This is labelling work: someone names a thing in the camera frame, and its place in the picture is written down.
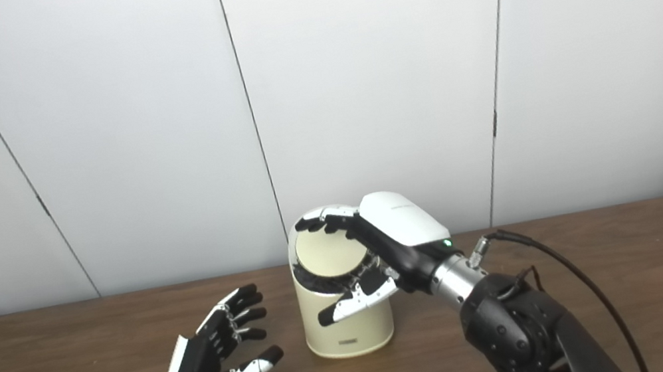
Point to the cream-colored bin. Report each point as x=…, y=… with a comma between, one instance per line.
x=342, y=331

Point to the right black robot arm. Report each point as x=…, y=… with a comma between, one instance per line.
x=531, y=334

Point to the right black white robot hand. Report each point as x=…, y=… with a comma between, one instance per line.
x=405, y=221

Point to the cream round bin lid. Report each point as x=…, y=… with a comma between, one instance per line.
x=326, y=254

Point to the black bin liner bag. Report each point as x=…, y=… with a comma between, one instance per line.
x=322, y=288

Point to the black wall panel clip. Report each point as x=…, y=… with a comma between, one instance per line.
x=494, y=124
x=43, y=206

